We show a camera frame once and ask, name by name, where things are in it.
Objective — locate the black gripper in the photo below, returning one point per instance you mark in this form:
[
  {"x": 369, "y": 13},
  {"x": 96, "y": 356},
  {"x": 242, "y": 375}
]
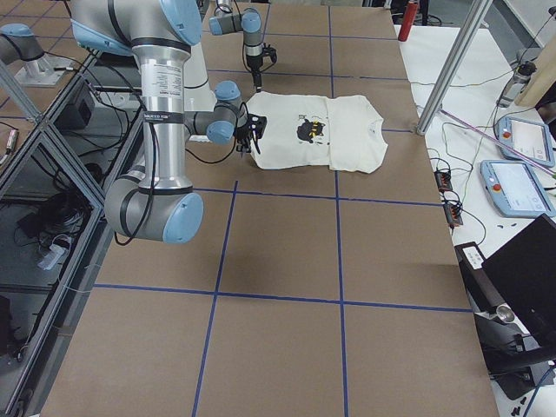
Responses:
[
  {"x": 254, "y": 62},
  {"x": 244, "y": 137}
]

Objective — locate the near blue teach pendant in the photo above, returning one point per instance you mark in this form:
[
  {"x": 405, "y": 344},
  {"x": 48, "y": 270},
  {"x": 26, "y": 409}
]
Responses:
[{"x": 515, "y": 190}]

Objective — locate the red cylinder bottle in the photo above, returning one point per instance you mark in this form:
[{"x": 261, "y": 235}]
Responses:
[{"x": 408, "y": 20}]

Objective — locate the blue teach pendant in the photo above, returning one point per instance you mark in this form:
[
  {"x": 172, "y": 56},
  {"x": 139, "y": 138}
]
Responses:
[
  {"x": 532, "y": 139},
  {"x": 515, "y": 190}
]

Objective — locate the aluminium frame post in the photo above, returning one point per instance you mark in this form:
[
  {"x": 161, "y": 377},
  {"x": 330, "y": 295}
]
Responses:
[{"x": 455, "y": 56}]

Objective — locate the orange black connector board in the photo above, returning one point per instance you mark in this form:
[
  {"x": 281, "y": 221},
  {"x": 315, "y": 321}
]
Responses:
[{"x": 443, "y": 180}]

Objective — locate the far blue teach pendant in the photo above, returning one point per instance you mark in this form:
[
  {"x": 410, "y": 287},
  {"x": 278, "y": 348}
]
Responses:
[{"x": 532, "y": 139}]

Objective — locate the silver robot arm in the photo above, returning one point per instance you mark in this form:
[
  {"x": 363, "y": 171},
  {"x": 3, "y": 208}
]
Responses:
[
  {"x": 228, "y": 19},
  {"x": 156, "y": 200}
]

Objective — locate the cream long-sleeve cat shirt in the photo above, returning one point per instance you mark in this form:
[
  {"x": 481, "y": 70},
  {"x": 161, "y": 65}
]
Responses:
[{"x": 341, "y": 133}]

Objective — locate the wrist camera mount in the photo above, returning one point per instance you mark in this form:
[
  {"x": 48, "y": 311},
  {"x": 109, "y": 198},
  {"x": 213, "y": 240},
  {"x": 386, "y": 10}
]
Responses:
[{"x": 270, "y": 52}]

